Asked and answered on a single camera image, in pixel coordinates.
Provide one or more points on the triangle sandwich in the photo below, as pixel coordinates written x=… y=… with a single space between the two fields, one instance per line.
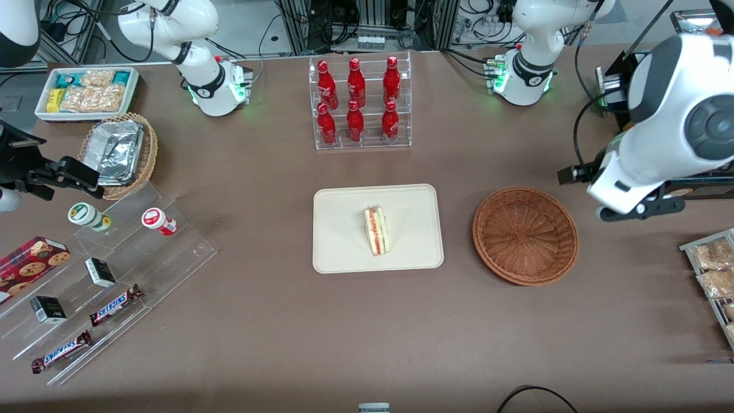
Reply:
x=375 y=232

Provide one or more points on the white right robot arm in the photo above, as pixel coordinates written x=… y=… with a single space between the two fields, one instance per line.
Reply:
x=172 y=26

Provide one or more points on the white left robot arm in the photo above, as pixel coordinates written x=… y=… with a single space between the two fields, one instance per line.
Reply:
x=671 y=115

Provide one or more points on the light tan wicker basket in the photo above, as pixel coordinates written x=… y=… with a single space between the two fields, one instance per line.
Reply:
x=149 y=155

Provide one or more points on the brown round wicker basket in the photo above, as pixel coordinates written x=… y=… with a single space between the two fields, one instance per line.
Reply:
x=524 y=235

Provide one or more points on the cream rectangular tray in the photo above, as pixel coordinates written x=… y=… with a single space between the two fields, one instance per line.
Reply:
x=344 y=229

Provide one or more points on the green lid white cup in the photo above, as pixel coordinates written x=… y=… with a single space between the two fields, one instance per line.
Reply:
x=85 y=214

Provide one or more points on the silver foil container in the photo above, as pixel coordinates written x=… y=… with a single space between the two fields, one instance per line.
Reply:
x=117 y=152

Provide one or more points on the yellow snack packet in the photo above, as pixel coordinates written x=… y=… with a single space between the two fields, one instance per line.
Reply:
x=54 y=100

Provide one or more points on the red plaid cookie box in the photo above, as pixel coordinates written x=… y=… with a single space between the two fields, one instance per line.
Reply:
x=28 y=264

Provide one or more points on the clear cracker bag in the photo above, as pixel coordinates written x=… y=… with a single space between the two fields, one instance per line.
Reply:
x=97 y=78
x=94 y=98

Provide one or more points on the red lid white cup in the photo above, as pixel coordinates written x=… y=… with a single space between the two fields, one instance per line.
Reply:
x=156 y=219

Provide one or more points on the black countertop appliance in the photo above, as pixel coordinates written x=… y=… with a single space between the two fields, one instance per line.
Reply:
x=616 y=100

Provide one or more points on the teal snack packet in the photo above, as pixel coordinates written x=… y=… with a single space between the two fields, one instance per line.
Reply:
x=121 y=78
x=67 y=80

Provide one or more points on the small black box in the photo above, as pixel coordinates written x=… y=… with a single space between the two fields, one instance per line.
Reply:
x=100 y=272
x=49 y=310

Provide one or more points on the white plastic bin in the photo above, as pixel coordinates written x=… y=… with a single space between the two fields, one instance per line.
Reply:
x=133 y=86

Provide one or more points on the clear acrylic step display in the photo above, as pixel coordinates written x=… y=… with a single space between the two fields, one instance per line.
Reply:
x=172 y=258

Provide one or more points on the Snickers chocolate bar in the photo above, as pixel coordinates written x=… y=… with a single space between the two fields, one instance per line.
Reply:
x=60 y=352
x=114 y=305

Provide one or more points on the clear snack bag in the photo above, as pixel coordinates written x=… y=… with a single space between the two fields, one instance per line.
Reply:
x=711 y=255
x=730 y=332
x=717 y=284
x=729 y=311

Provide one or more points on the stainless steel pan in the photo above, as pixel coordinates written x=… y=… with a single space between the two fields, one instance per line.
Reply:
x=691 y=20

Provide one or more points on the red cola bottle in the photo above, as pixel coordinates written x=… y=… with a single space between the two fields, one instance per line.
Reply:
x=391 y=80
x=356 y=83
x=326 y=86
x=390 y=123
x=327 y=125
x=355 y=123

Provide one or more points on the clear acrylic bottle rack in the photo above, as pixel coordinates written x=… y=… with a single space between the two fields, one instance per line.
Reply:
x=370 y=140

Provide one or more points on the white power strip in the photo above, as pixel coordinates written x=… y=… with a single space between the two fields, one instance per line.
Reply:
x=371 y=42

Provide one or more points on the small grey object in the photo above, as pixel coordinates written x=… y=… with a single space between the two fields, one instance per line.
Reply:
x=374 y=408

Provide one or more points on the aluminium frame rack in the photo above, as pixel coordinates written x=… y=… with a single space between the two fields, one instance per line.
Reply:
x=298 y=23

